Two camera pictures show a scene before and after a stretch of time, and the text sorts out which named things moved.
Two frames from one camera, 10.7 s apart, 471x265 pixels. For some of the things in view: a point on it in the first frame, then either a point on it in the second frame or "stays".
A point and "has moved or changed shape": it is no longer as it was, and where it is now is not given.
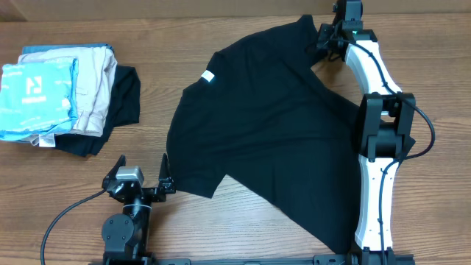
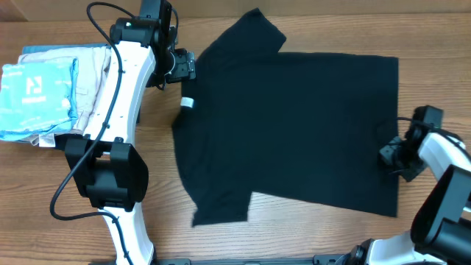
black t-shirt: x=257 y=113 has moved or changed shape
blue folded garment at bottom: x=30 y=49 stays
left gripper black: x=166 y=184 to x=186 y=66
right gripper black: x=324 y=35 to x=388 y=155
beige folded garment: x=96 y=67 stays
